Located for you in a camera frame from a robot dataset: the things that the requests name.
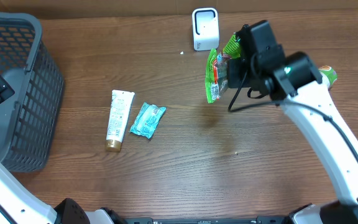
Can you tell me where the white tube with gold cap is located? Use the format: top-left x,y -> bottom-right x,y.
105,90 -> 135,152

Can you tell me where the teal wet wipes packet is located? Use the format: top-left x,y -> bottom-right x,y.
130,102 -> 166,139

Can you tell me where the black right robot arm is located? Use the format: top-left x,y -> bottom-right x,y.
228,20 -> 358,223

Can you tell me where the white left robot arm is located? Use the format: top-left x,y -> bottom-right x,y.
0,163 -> 126,224

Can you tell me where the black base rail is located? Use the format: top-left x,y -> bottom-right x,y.
124,216 -> 292,224

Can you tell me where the white barcode scanner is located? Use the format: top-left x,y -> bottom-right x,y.
191,7 -> 219,51

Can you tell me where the green snack bag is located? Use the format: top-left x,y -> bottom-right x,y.
204,34 -> 241,103

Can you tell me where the dark grey plastic basket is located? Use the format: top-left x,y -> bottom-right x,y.
0,12 -> 65,172

